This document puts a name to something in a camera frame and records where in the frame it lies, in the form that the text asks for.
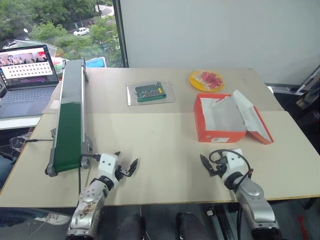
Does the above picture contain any grey laptop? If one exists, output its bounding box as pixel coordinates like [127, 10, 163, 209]
[0, 44, 60, 120]

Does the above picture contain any orange cardboard box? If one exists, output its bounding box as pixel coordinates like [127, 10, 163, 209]
[193, 89, 275, 146]

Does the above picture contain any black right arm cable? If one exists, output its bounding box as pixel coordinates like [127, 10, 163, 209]
[208, 149, 254, 187]

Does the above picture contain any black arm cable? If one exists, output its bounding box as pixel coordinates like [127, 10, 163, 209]
[77, 153, 101, 198]
[208, 149, 254, 187]

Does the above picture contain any black metal frame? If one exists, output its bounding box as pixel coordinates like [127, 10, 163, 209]
[206, 203, 241, 240]

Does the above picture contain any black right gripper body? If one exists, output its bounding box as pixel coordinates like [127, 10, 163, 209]
[210, 162, 227, 179]

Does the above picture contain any green conveyor belt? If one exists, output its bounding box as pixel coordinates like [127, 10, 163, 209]
[44, 57, 94, 178]

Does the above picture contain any bag of red pieces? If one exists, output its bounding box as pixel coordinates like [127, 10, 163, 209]
[196, 70, 224, 90]

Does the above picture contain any clear crumpled plastic bag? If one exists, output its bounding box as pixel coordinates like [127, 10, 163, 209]
[9, 134, 32, 154]

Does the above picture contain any white car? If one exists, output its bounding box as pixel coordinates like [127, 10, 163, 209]
[72, 27, 91, 37]

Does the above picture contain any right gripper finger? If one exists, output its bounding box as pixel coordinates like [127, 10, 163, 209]
[199, 154, 216, 178]

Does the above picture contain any green circuit board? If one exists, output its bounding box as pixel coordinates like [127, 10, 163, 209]
[134, 81, 167, 103]

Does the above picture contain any yellow plate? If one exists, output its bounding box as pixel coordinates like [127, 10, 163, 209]
[188, 70, 225, 93]

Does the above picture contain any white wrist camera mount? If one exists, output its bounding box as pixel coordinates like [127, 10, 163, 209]
[220, 148, 248, 181]
[97, 152, 121, 188]

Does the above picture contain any blue plastic bin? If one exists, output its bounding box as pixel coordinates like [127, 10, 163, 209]
[84, 56, 106, 69]

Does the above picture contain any red and green plastic bag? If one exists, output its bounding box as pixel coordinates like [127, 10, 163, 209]
[50, 56, 67, 79]

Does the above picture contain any white sneaker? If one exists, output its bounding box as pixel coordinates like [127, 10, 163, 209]
[34, 213, 73, 226]

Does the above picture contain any white wrapping paper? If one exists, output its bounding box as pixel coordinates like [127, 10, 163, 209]
[201, 96, 245, 132]

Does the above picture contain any dark rounded shape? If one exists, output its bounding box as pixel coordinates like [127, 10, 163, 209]
[175, 211, 214, 240]

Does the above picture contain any black window post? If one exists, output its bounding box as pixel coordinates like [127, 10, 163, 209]
[112, 0, 130, 69]

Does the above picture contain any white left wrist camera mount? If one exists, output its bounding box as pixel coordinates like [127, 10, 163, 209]
[97, 152, 121, 188]

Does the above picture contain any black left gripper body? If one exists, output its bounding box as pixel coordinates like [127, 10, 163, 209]
[114, 163, 132, 181]

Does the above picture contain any white partition board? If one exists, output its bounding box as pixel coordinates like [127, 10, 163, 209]
[119, 0, 320, 86]

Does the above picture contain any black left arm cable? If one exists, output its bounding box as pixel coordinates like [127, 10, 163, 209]
[77, 153, 101, 198]

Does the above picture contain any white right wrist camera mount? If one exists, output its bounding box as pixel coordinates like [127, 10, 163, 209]
[220, 148, 248, 181]

